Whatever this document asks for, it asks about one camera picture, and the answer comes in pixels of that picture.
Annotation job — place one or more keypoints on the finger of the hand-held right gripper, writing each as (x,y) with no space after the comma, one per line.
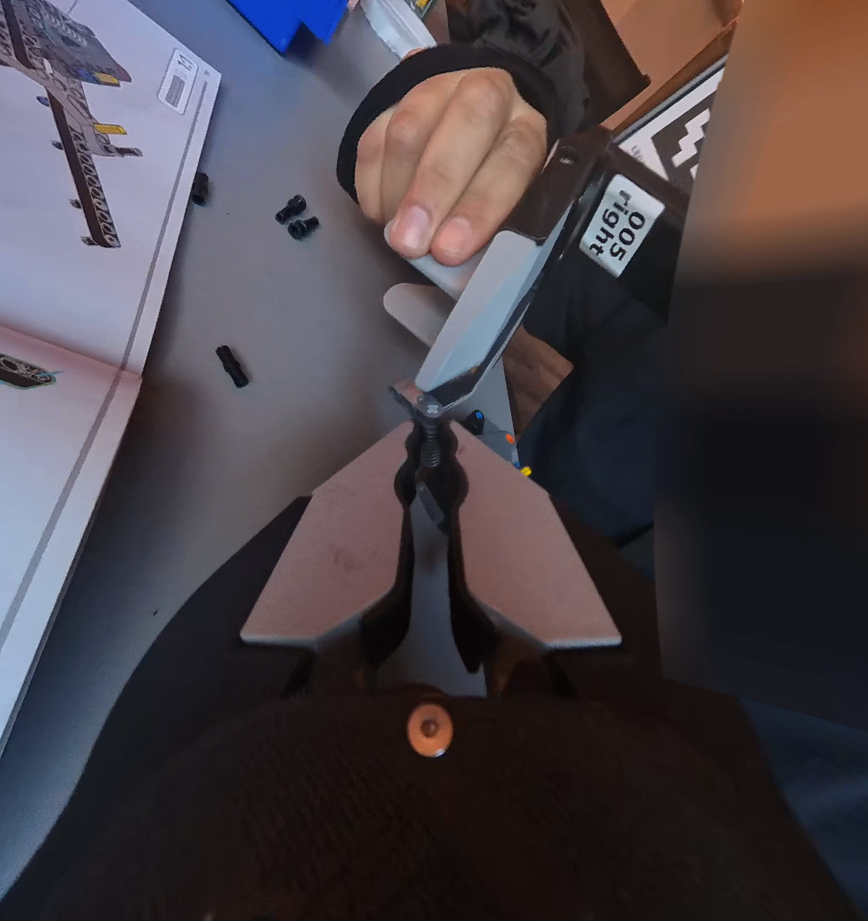
(484,309)

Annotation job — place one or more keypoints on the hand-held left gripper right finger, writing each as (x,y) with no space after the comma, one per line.
(527,568)

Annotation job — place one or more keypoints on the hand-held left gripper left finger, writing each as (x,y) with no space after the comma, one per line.
(333,561)

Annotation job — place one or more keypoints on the small grey black lego part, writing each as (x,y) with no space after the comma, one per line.
(408,394)

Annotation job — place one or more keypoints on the grey lego assembly colourful pins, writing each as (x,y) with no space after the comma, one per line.
(495,435)

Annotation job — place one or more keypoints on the black lego pin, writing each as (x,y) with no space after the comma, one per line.
(290,208)
(303,227)
(232,365)
(200,188)

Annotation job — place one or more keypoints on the lego instruction booklet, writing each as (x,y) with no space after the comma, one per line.
(59,360)

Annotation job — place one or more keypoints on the person's right hand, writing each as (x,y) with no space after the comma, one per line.
(462,151)

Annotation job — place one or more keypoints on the person's dark trousers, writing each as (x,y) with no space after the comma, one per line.
(599,417)

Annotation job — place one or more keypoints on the brown cardboard box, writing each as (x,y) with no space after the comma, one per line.
(664,36)

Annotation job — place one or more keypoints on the white plastic bag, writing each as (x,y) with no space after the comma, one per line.
(390,25)

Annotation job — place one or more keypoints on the blue plastic bin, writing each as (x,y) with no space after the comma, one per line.
(282,18)

